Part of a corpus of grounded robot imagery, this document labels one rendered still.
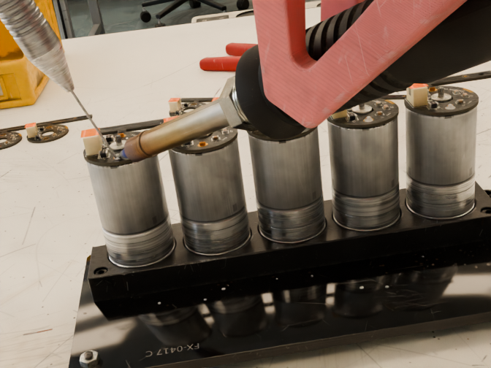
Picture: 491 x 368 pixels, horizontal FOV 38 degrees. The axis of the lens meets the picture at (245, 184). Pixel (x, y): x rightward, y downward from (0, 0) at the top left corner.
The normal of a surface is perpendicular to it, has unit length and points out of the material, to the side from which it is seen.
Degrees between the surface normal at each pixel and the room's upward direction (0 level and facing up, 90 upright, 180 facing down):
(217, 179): 90
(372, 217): 90
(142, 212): 90
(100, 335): 0
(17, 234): 0
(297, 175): 90
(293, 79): 98
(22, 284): 0
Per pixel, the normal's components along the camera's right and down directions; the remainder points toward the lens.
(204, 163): 0.06, 0.45
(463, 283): -0.11, -0.88
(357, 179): -0.37, 0.47
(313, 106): -0.66, 0.53
